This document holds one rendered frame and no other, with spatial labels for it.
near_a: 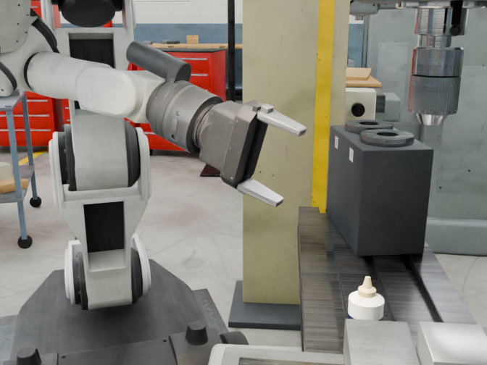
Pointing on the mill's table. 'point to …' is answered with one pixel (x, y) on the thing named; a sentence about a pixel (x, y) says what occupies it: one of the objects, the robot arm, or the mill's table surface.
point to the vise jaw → (378, 343)
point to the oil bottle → (366, 303)
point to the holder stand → (378, 187)
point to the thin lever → (456, 17)
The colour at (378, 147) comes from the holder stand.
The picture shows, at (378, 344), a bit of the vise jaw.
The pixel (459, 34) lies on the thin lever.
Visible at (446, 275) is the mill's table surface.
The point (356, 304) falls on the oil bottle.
